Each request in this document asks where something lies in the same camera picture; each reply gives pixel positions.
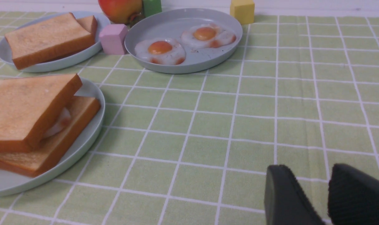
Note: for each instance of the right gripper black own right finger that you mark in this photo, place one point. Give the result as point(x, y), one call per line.
point(353, 197)

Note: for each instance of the red tomato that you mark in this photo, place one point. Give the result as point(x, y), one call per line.
point(121, 11)

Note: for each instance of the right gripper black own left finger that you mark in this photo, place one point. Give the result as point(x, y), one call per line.
point(285, 202)

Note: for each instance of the green checkered tablecloth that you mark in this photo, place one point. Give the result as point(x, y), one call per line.
point(194, 149)

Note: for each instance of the yellow cube block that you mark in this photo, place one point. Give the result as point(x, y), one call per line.
point(243, 11)

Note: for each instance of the light blue front plate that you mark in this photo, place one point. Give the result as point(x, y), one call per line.
point(12, 183)

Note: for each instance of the blue bread plate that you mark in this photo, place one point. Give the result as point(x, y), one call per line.
point(102, 22)

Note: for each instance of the pink cube block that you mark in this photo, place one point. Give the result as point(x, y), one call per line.
point(112, 39)

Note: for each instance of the toast slice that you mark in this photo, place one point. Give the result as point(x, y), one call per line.
point(52, 39)
point(30, 106)
point(52, 149)

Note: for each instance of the fried egg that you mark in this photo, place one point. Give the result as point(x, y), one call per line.
point(163, 51)
point(63, 121)
point(207, 36)

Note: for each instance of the grey egg plate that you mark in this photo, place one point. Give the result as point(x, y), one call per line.
point(171, 24)

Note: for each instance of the green cube block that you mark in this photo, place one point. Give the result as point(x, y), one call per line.
point(151, 7)

